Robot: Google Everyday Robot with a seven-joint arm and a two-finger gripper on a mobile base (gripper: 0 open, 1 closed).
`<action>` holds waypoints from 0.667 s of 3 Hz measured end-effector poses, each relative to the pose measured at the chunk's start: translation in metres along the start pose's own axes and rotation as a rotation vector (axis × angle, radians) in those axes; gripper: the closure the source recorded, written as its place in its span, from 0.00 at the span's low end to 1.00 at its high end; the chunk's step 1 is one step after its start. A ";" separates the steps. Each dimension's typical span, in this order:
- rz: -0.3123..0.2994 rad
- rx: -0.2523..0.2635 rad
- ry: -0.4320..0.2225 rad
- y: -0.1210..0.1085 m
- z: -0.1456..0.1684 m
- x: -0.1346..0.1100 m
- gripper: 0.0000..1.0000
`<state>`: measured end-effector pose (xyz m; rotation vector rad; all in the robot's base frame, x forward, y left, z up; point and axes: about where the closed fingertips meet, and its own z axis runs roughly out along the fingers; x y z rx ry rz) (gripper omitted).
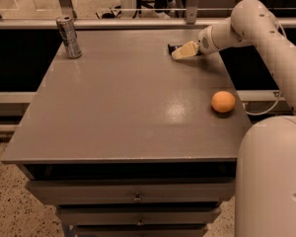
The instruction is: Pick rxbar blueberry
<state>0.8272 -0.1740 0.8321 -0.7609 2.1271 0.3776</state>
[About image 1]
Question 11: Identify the grey metal railing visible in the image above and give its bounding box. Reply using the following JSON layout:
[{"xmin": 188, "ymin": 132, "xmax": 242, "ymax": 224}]
[{"xmin": 0, "ymin": 0, "xmax": 296, "ymax": 29}]

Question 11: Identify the middle grey drawer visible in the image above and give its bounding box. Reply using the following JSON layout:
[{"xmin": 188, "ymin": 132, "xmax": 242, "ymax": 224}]
[{"xmin": 57, "ymin": 207, "xmax": 221, "ymax": 226}]

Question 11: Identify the grey drawer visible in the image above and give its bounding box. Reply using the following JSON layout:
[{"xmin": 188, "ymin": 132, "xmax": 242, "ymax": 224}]
[
  {"xmin": 57, "ymin": 207, "xmax": 221, "ymax": 226},
  {"xmin": 76, "ymin": 225, "xmax": 207, "ymax": 237},
  {"xmin": 26, "ymin": 181, "xmax": 235, "ymax": 205}
]

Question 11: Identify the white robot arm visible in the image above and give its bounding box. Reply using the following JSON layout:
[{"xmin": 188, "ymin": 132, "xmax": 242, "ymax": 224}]
[{"xmin": 169, "ymin": 0, "xmax": 296, "ymax": 237}]

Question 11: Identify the white cable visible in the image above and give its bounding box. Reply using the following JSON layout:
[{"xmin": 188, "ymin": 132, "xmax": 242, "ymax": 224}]
[{"xmin": 242, "ymin": 91, "xmax": 284, "ymax": 117}]

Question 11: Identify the grey drawer cabinet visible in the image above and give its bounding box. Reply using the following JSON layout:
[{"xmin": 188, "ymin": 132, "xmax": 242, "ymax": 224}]
[{"xmin": 2, "ymin": 30, "xmax": 251, "ymax": 237}]

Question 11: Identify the dark blue rxbar wrapper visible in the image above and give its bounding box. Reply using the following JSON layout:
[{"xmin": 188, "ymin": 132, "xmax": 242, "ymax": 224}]
[{"xmin": 167, "ymin": 44, "xmax": 182, "ymax": 54}]

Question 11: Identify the orange fruit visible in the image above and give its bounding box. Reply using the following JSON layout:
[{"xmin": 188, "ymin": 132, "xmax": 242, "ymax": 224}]
[{"xmin": 211, "ymin": 91, "xmax": 236, "ymax": 114}]

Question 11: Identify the bottom grey drawer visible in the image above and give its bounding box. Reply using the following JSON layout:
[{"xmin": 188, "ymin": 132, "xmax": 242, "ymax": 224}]
[{"xmin": 76, "ymin": 225, "xmax": 207, "ymax": 237}]

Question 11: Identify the silver metal can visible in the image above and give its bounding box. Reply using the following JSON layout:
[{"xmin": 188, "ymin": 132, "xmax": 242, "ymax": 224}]
[{"xmin": 56, "ymin": 16, "xmax": 82, "ymax": 59}]

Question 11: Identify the top grey drawer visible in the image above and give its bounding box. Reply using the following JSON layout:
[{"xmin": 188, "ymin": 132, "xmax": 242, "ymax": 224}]
[{"xmin": 26, "ymin": 181, "xmax": 235, "ymax": 205}]

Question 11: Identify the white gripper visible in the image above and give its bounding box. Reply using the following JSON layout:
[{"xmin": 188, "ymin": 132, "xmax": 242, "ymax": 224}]
[{"xmin": 172, "ymin": 18, "xmax": 251, "ymax": 60}]

